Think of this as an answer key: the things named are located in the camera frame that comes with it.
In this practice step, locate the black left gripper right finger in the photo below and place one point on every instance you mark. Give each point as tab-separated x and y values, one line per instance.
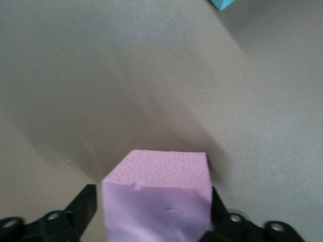
227	227

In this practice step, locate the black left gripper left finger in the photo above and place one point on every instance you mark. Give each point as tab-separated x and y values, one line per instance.
80	214

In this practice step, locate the light pink foam block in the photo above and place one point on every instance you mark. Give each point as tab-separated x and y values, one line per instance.
159	201

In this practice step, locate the cyan foam block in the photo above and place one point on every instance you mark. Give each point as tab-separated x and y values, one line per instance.
222	3

